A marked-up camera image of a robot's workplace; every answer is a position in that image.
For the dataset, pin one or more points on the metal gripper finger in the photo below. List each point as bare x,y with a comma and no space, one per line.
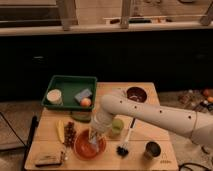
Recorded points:
94,137

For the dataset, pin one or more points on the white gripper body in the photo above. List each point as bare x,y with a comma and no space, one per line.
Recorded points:
101,122

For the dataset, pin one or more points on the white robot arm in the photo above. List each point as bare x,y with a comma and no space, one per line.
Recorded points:
196,126

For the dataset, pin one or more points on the red bowl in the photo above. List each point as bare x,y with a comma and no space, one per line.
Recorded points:
84,150

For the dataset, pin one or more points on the dark brown bowl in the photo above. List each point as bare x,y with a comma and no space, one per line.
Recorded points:
137,94

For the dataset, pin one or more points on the green cup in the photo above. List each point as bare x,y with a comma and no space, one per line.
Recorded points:
116,127

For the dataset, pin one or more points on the green flat plate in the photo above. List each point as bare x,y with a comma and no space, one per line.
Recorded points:
84,117

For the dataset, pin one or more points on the orange fruit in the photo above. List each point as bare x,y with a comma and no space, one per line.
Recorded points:
85,102

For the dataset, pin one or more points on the wooden board table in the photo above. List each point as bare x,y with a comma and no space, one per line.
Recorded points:
46,142

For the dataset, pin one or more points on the blue sponge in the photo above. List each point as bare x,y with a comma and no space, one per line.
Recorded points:
83,94

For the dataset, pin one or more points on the yellow banana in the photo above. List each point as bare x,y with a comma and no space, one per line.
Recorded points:
60,131

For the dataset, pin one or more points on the black dish brush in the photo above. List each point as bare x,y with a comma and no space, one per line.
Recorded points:
122,149

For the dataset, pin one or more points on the brown rectangular block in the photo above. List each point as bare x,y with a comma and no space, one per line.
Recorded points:
48,160

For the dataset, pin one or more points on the green plastic tray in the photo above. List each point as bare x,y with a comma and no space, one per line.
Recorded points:
70,86

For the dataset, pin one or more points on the white round can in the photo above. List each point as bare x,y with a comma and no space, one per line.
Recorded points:
54,97

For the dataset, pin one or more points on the metal cup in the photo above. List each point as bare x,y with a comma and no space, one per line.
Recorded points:
152,150

